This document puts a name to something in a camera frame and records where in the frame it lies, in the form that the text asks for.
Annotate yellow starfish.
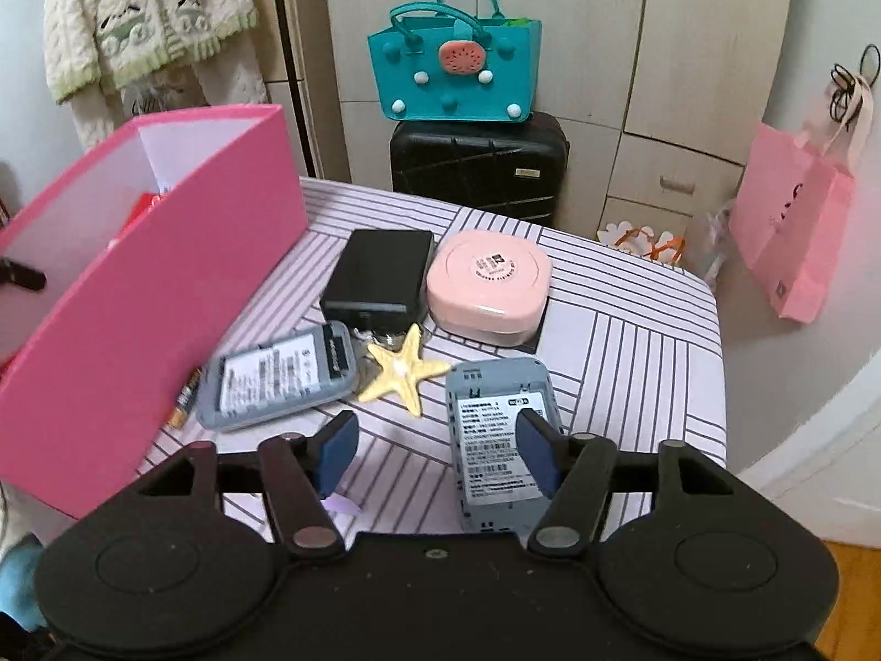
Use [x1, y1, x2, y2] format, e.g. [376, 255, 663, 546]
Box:
[358, 324, 451, 418]

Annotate black clothes rack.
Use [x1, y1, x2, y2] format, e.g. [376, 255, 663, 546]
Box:
[273, 0, 319, 177]

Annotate beige three-door wardrobe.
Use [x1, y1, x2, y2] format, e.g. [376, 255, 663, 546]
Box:
[284, 0, 790, 236]

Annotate black suitcase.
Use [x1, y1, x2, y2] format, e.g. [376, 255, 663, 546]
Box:
[390, 112, 570, 225]

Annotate small battery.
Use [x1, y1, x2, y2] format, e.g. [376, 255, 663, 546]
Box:
[167, 367, 202, 430]

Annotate pink paper bag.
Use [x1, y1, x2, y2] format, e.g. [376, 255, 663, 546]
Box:
[728, 75, 873, 324]

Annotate pink storage box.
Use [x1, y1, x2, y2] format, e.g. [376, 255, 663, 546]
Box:
[2, 105, 308, 518]

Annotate striped tablecloth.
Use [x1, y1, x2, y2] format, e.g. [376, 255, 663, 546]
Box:
[135, 176, 729, 544]

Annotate red glasses-print paper bag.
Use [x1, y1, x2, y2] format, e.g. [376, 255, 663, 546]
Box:
[107, 193, 164, 249]

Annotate black rectangular box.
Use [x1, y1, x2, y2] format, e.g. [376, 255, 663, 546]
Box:
[319, 229, 436, 336]

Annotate grey device with barcode label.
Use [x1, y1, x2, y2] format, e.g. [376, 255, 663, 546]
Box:
[195, 321, 358, 433]

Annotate cream knit cardigan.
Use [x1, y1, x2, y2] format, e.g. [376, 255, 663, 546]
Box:
[43, 0, 267, 149]

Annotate teal felt tote bag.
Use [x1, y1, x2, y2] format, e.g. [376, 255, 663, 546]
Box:
[367, 0, 542, 124]

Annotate black hair ties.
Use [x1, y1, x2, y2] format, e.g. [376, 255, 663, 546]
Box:
[829, 42, 881, 124]

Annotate grey device with white label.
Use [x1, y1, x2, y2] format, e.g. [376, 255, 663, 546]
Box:
[445, 356, 562, 539]

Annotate pink round-cornered case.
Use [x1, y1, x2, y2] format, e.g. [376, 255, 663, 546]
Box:
[426, 230, 552, 348]

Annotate purple hair clip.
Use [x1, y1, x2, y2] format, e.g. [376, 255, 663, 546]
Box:
[323, 492, 361, 516]

